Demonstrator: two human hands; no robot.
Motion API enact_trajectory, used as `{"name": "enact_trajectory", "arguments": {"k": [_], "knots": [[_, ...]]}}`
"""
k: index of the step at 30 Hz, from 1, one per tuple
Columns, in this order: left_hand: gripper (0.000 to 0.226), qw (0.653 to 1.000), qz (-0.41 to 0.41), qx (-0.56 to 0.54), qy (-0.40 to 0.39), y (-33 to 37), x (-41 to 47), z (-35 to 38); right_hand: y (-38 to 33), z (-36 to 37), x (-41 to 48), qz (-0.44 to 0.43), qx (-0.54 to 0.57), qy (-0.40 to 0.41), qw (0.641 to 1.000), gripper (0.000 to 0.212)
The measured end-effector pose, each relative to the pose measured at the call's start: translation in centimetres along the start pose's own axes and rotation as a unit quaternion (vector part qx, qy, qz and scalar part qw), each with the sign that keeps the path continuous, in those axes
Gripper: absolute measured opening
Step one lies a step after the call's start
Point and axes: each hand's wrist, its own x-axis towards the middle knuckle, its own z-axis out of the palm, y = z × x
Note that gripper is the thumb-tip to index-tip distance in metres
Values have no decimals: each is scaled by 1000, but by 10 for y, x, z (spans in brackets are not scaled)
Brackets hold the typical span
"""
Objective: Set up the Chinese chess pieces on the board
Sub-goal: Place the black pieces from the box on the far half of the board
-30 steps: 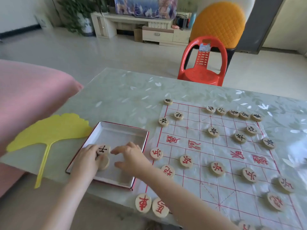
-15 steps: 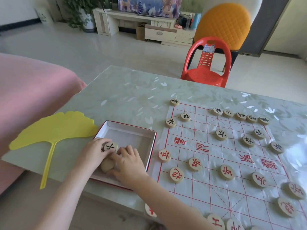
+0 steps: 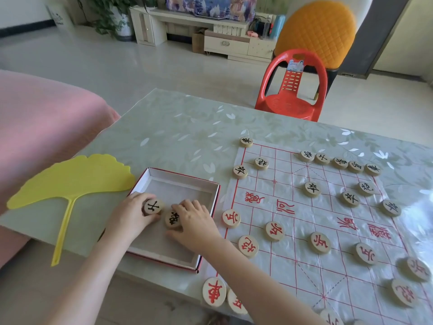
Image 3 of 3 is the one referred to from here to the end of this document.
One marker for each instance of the person's left hand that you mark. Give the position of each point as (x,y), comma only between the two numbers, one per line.
(127,219)

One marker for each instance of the person's right hand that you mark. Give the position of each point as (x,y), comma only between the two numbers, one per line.
(199,230)

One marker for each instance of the person's right middle finger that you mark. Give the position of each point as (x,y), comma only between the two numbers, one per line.
(187,206)

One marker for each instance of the person's left thumb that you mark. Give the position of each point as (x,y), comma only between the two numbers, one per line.
(153,219)

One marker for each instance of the person's right thumb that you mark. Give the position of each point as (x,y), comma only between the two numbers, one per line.
(174,234)

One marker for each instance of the person's right little finger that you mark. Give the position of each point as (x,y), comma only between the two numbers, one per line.
(205,211)

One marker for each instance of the black-marked wooden chess piece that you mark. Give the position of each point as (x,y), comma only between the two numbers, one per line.
(154,207)
(261,163)
(366,187)
(340,162)
(349,198)
(391,208)
(172,219)
(372,169)
(312,189)
(307,155)
(246,142)
(322,159)
(240,171)
(355,166)

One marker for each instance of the person's left forearm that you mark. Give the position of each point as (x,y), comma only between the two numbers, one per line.
(91,280)

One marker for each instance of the person's right forearm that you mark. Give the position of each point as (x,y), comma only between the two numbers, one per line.
(257,291)

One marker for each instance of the red and white cardboard box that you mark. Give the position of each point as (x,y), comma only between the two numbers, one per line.
(176,189)

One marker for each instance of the clear plastic chess board sheet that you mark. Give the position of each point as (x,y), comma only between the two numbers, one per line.
(287,186)

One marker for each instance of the yellow leaf-shaped plastic fan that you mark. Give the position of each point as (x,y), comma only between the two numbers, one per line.
(74,177)

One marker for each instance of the red plastic chair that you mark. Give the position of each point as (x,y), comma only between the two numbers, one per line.
(287,101)

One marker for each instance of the pink sofa cover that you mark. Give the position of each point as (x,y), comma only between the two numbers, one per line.
(40,125)

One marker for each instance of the brown cardboard box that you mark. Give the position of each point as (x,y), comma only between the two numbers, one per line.
(199,42)

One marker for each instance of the white television cabinet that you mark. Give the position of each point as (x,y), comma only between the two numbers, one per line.
(226,45)

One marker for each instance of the small pink object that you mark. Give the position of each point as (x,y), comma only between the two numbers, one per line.
(252,34)

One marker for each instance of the potted plant in white pot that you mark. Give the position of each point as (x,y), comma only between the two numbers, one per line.
(121,25)

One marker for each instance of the orange quilted chair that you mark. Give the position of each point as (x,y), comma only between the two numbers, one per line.
(318,30)

